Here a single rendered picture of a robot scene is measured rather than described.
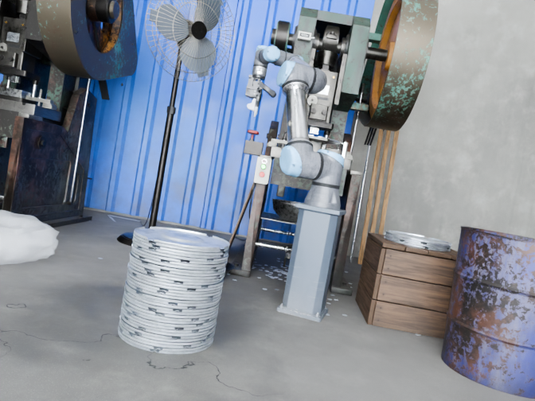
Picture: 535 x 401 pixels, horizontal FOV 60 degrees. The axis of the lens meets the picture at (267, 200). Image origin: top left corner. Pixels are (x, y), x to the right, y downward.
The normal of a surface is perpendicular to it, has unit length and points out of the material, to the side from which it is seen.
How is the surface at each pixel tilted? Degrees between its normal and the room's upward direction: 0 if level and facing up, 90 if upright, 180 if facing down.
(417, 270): 90
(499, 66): 90
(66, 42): 134
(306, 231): 90
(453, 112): 90
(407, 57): 104
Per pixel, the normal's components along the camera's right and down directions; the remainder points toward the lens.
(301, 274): -0.29, 0.00
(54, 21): -0.14, 0.55
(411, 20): 0.01, -0.13
